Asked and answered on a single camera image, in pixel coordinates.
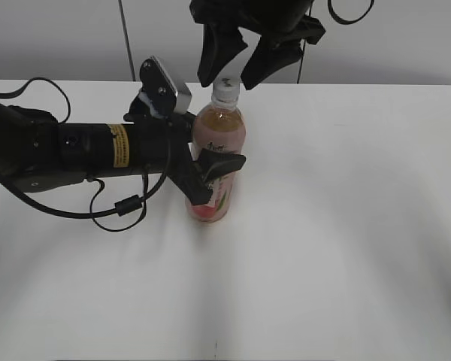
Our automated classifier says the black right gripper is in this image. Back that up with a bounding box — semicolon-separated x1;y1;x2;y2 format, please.
189;0;325;90

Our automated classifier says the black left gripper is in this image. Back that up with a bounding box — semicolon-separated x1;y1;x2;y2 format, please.
124;112;247;205

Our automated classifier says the white bottle cap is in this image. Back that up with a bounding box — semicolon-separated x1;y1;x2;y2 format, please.
213;76;240;103

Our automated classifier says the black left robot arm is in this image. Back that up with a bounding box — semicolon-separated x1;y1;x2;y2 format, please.
0;101;246;205

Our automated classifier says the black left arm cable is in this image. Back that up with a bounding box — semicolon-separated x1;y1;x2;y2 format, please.
0;77;174;232

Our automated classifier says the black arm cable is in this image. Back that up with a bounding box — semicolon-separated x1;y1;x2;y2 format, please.
295;0;377;84
0;77;174;232

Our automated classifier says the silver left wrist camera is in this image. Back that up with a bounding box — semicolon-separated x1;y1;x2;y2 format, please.
129;56;192;119

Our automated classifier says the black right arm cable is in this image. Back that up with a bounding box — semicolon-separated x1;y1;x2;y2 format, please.
295;0;377;84

